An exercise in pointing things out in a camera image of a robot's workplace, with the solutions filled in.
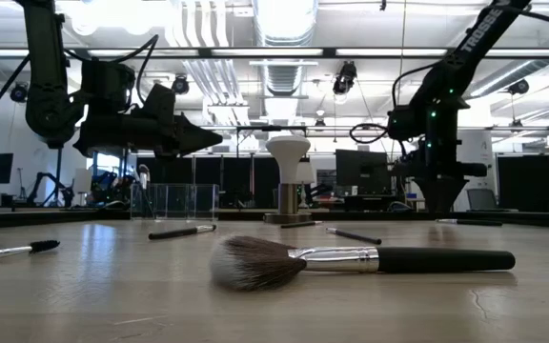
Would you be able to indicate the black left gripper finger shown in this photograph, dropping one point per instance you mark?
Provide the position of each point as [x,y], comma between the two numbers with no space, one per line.
[193,131]
[193,144]

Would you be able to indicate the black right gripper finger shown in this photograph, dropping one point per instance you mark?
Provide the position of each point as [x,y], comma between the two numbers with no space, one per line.
[452,190]
[432,190]

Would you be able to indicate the slim black makeup brush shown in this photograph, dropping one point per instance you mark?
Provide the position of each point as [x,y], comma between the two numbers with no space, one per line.
[479,222]

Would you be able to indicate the thin black eyeliner brush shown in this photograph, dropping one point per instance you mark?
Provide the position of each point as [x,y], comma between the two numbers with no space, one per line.
[355,236]

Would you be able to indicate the black brush with silver ferrule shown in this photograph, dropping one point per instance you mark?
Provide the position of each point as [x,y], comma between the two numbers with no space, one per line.
[174,233]

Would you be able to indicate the black mascara spoolie wand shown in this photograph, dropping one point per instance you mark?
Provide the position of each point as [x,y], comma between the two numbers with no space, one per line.
[43,246]

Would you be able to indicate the black background robot arm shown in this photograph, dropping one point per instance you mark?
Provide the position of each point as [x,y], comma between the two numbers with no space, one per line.
[43,178]

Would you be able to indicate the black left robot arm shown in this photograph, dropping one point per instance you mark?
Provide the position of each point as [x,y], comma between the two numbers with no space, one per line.
[46,71]

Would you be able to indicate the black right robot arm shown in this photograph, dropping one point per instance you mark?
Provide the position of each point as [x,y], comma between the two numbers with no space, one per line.
[474,38]

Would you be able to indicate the grey office chair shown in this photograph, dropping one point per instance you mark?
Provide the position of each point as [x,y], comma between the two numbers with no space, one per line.
[481,199]

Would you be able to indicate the white round pillar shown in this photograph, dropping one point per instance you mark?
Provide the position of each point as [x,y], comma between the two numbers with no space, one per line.
[481,147]

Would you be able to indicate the black ceiling track light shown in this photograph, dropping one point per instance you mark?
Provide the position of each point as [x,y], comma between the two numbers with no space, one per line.
[518,86]
[19,93]
[180,86]
[345,78]

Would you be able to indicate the black partition panel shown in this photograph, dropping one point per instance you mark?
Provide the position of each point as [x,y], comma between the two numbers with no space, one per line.
[527,181]
[236,178]

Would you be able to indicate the clear acrylic organizer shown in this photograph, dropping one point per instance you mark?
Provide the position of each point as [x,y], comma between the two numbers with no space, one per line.
[184,202]

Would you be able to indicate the black desk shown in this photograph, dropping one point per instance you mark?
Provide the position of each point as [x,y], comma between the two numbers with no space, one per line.
[365,201]

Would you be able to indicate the black computer monitor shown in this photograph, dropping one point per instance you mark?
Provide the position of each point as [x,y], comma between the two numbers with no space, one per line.
[360,171]

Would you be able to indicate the small white background lamp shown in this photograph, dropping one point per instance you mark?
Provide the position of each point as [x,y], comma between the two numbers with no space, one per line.
[305,172]

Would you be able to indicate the short black makeup pencil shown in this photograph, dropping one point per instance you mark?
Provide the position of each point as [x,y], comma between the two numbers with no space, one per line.
[298,224]

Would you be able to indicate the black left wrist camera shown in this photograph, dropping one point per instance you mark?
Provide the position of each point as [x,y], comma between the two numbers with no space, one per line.
[159,102]

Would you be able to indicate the black background rig frame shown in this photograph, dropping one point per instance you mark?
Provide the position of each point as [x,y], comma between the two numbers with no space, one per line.
[255,128]

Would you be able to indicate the black table edge rail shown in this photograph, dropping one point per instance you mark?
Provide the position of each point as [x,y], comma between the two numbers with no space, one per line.
[17,218]

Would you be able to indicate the silver ceiling air duct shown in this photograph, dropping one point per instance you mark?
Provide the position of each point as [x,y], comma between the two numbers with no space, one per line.
[284,19]

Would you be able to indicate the black overhead frame beam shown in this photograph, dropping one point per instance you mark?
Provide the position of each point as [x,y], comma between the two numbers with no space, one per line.
[329,52]

